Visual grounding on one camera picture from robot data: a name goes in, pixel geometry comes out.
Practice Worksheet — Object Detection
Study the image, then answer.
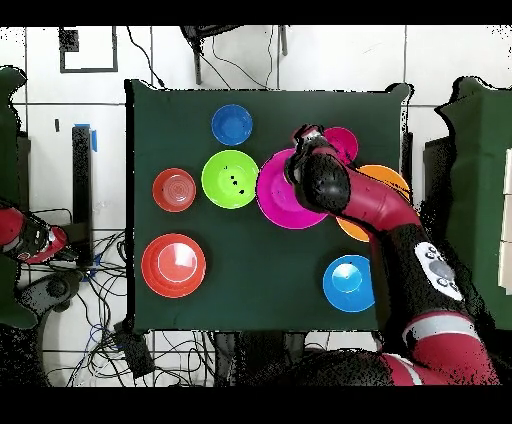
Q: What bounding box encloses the wide red-orange plastic bowl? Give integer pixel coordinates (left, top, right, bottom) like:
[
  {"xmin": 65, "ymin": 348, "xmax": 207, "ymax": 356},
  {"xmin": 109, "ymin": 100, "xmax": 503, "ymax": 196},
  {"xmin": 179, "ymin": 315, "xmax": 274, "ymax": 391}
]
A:
[{"xmin": 140, "ymin": 232, "xmax": 208, "ymax": 300}]

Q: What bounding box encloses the black power brick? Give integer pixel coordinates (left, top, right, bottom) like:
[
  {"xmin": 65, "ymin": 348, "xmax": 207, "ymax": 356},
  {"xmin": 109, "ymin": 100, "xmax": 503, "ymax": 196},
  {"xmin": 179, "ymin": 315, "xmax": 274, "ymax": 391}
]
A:
[{"xmin": 112, "ymin": 321, "xmax": 156, "ymax": 379}]

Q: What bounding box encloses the black round floor stand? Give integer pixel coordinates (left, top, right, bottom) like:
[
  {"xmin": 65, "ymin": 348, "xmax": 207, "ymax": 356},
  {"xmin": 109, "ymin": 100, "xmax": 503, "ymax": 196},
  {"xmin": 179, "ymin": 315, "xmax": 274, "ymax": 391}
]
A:
[{"xmin": 15, "ymin": 270, "xmax": 86, "ymax": 321}]

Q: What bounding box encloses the lime green plastic bowl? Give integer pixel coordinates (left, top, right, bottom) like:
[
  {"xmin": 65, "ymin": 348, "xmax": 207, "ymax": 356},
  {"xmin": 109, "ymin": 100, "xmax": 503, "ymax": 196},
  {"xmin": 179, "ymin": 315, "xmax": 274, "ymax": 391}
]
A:
[{"xmin": 200, "ymin": 149, "xmax": 261, "ymax": 210}]

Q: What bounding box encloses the small red-orange plastic bowl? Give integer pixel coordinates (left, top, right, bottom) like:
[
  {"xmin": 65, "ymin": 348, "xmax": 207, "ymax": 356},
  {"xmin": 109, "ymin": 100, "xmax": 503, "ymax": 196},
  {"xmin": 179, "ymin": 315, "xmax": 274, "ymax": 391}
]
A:
[{"xmin": 151, "ymin": 167, "xmax": 198, "ymax": 214}]

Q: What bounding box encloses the black pedestal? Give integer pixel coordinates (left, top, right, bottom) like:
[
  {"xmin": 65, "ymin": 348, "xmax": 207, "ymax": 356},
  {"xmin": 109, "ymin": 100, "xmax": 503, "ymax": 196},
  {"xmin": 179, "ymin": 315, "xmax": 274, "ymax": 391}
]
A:
[{"xmin": 214, "ymin": 331, "xmax": 308, "ymax": 387}]

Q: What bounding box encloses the dark green tablecloth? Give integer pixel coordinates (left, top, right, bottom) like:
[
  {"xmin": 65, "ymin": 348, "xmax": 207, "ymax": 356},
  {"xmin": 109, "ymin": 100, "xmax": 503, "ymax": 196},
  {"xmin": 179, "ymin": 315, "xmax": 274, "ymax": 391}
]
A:
[
  {"xmin": 124, "ymin": 78, "xmax": 413, "ymax": 335},
  {"xmin": 0, "ymin": 65, "xmax": 39, "ymax": 331},
  {"xmin": 435, "ymin": 76, "xmax": 512, "ymax": 331}
]

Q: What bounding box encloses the black camera tripod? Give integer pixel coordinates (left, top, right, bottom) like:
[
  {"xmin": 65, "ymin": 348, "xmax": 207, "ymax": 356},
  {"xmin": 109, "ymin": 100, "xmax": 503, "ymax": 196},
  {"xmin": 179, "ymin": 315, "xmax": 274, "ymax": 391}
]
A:
[{"xmin": 179, "ymin": 25, "xmax": 289, "ymax": 86}]

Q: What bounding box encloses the long black bar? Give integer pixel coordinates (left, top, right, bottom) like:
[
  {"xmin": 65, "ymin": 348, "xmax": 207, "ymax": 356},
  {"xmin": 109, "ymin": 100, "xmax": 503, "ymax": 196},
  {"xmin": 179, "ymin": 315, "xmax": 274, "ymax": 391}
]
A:
[{"xmin": 71, "ymin": 125, "xmax": 94, "ymax": 267}]

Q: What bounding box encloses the large pink plastic bowl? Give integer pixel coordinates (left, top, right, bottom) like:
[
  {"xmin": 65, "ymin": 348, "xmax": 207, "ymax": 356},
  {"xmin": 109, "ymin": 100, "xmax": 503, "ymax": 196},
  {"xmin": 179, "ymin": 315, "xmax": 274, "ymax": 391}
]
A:
[{"xmin": 255, "ymin": 148, "xmax": 330, "ymax": 231}]

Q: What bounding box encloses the light blue plastic bowl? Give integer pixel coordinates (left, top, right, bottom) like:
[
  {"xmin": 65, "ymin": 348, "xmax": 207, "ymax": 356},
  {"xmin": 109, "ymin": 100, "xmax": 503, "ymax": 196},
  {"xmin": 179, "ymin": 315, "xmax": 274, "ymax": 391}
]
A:
[{"xmin": 322, "ymin": 254, "xmax": 377, "ymax": 314}]

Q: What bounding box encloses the white box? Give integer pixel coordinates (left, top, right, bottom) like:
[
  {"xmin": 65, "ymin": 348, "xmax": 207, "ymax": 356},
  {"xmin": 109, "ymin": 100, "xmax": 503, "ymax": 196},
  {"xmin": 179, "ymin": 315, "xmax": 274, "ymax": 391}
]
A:
[{"xmin": 497, "ymin": 147, "xmax": 512, "ymax": 295}]

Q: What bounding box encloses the large orange plastic bowl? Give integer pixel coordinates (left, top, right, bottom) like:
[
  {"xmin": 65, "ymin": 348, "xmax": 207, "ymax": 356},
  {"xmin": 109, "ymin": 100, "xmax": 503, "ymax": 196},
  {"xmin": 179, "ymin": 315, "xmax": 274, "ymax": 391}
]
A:
[{"xmin": 335, "ymin": 164, "xmax": 412, "ymax": 244}]

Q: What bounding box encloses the black square floor frame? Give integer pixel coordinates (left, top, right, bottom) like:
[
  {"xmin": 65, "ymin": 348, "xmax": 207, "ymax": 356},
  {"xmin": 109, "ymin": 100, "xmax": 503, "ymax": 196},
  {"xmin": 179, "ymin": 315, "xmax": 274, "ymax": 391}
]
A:
[{"xmin": 58, "ymin": 26, "xmax": 120, "ymax": 74}]

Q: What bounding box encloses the tangle of floor cables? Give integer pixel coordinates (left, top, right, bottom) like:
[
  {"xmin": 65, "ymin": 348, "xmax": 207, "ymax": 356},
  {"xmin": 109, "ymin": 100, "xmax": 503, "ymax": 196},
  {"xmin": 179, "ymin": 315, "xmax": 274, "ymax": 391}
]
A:
[{"xmin": 41, "ymin": 207, "xmax": 219, "ymax": 387}]

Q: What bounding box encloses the black floor cable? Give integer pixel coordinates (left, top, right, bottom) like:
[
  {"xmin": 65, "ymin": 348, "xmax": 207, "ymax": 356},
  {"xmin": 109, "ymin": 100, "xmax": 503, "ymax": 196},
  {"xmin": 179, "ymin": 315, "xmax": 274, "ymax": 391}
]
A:
[{"xmin": 126, "ymin": 26, "xmax": 167, "ymax": 89}]

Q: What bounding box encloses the small dark blue bowl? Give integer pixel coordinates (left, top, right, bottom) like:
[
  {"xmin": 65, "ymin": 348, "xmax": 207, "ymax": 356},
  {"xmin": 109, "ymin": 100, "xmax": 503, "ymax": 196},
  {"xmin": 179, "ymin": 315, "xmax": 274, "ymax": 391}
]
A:
[{"xmin": 210, "ymin": 103, "xmax": 254, "ymax": 147}]

